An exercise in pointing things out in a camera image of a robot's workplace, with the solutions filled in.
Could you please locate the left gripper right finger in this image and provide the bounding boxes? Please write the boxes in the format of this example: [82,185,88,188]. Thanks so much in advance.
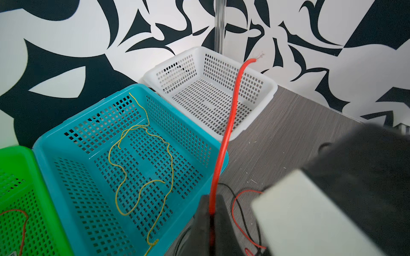
[212,195,244,256]

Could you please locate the red cable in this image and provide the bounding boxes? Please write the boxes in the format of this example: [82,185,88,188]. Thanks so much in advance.
[0,209,29,256]
[209,52,265,218]

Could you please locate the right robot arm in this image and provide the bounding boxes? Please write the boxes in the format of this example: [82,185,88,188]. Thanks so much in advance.
[252,125,410,256]

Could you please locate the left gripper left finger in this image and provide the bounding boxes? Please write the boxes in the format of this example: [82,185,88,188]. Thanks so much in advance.
[178,195,212,256]

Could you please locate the tangled cable pile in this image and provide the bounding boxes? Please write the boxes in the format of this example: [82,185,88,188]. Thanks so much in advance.
[174,183,270,256]

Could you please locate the teal plastic basket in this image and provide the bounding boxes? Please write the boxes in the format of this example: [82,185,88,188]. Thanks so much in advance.
[33,84,220,256]

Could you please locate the white plastic basket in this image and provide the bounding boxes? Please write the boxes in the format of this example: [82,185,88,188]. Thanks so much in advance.
[142,47,278,141]

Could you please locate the green plastic basket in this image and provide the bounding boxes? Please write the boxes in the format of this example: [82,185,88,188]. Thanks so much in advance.
[1,146,73,256]

